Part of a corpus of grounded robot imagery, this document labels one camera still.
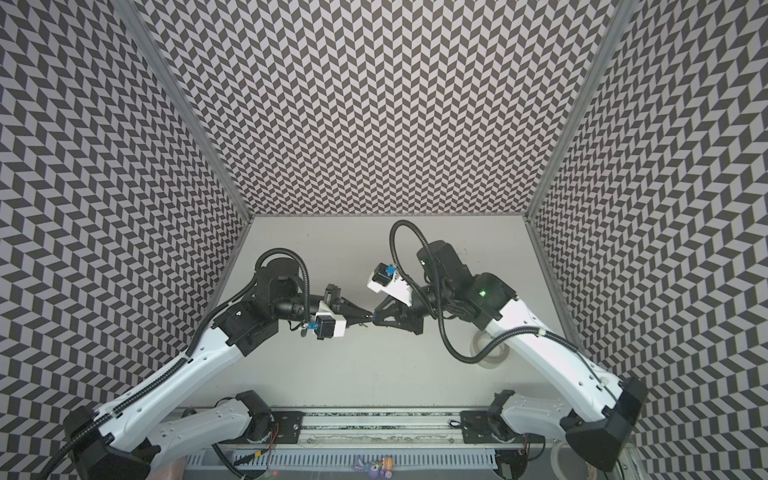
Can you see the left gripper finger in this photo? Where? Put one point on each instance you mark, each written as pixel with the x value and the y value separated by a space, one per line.
pixel 350 310
pixel 348 322

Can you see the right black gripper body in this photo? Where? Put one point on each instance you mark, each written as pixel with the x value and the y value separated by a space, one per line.
pixel 409 309

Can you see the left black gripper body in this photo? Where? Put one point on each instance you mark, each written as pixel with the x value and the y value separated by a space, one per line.
pixel 332 297

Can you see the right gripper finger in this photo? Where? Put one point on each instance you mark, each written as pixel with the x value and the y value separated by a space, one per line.
pixel 389 322
pixel 389 307

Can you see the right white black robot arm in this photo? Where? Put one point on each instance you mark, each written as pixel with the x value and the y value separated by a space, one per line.
pixel 597 411

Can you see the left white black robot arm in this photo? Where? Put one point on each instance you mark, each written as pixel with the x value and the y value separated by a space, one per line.
pixel 131 437

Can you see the purple toy figure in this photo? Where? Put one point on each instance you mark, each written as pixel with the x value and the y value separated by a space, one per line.
pixel 381 468

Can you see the white tape roll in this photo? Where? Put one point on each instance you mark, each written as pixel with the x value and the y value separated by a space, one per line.
pixel 560 467

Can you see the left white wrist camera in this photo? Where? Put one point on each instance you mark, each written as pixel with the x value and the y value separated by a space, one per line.
pixel 327 326

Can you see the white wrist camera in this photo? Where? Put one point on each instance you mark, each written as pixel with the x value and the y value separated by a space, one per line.
pixel 386 279
pixel 327 326

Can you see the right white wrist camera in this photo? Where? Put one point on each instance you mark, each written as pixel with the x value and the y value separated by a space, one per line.
pixel 386 279

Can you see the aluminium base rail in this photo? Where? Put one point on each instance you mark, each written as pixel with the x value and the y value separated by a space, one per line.
pixel 384 429

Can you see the white slotted cable duct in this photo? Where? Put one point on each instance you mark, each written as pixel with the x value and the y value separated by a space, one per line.
pixel 338 460

